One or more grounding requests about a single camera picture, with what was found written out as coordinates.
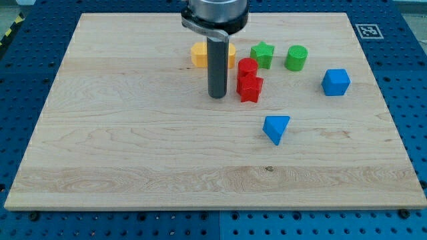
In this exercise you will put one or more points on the blue triangle block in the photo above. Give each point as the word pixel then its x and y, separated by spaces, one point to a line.
pixel 275 126

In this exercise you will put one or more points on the blue cube block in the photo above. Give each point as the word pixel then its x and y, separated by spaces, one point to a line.
pixel 335 82

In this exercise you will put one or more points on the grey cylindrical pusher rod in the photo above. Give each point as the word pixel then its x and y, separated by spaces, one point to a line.
pixel 217 68

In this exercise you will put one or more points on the red cylinder block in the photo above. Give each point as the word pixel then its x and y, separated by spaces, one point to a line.
pixel 247 66

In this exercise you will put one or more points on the wooden board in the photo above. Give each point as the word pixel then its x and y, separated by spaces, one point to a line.
pixel 128 125

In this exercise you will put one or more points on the white fiducial marker tag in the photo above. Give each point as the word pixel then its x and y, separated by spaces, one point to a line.
pixel 369 31

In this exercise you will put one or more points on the green star block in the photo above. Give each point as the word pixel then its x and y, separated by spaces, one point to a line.
pixel 263 53

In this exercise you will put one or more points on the red star block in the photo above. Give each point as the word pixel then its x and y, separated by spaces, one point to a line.
pixel 249 88

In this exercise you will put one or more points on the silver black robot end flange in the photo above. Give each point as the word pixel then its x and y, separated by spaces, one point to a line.
pixel 215 19

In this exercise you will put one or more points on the green cylinder block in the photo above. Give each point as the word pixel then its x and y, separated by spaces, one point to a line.
pixel 296 58

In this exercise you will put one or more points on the yellow block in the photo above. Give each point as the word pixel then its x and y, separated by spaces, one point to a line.
pixel 199 55

